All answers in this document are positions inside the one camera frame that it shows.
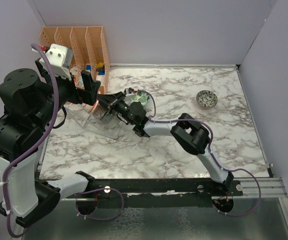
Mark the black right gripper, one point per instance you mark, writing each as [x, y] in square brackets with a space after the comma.
[112, 101]

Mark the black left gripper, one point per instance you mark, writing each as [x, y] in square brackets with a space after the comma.
[78, 95]

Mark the grey lace patterned bowl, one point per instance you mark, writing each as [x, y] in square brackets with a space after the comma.
[99, 112]

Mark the orange floral bowl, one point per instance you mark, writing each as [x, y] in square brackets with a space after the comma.
[90, 108]

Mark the black leaf patterned bowl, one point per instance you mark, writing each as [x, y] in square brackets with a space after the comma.
[206, 99]

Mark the blue wave hexagon bowl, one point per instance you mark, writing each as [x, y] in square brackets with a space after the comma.
[105, 119]

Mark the white teal patterned bowl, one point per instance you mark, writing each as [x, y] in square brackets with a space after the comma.
[114, 121]

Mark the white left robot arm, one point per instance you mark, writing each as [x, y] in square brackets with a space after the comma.
[31, 102]

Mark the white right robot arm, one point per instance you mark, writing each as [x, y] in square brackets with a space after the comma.
[193, 135]

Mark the white label card box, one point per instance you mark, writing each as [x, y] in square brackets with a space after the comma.
[102, 79]

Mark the yellow grey eraser block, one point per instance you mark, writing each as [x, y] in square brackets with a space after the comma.
[100, 67]

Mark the green leaf patterned bowl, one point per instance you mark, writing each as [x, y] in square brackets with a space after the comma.
[134, 95]

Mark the white wire dish rack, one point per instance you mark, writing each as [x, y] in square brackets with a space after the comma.
[87, 122]

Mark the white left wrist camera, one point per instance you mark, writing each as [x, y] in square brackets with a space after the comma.
[60, 58]

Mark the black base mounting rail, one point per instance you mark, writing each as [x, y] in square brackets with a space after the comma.
[151, 193]

